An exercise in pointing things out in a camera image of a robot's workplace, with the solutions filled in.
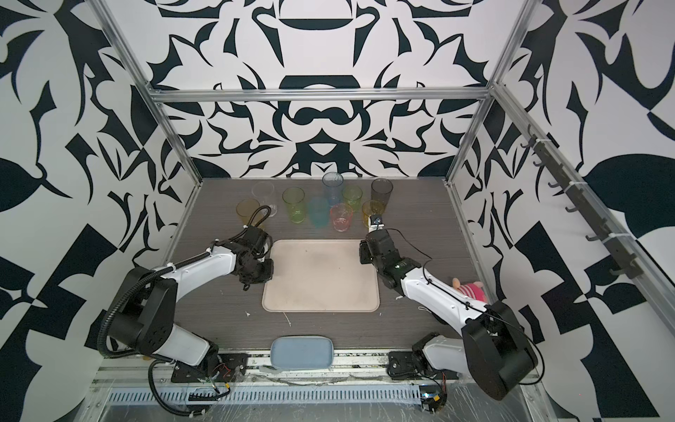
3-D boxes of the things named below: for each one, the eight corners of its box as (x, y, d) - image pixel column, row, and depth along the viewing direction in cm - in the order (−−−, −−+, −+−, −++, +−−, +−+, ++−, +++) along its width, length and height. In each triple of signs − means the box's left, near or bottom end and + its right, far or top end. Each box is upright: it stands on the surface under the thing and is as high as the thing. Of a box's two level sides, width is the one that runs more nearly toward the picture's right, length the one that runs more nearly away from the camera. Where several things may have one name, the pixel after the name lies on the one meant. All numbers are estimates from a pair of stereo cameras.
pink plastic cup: (331, 236, 105) (330, 220, 97) (331, 219, 110) (331, 203, 102) (352, 236, 105) (353, 220, 97) (351, 219, 110) (352, 203, 102)
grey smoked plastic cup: (370, 210, 110) (373, 191, 101) (368, 197, 114) (371, 178, 105) (389, 210, 110) (394, 191, 101) (387, 197, 114) (391, 178, 105)
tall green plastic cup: (287, 225, 109) (281, 198, 96) (289, 213, 113) (283, 186, 100) (306, 225, 109) (302, 199, 96) (308, 213, 113) (304, 186, 100)
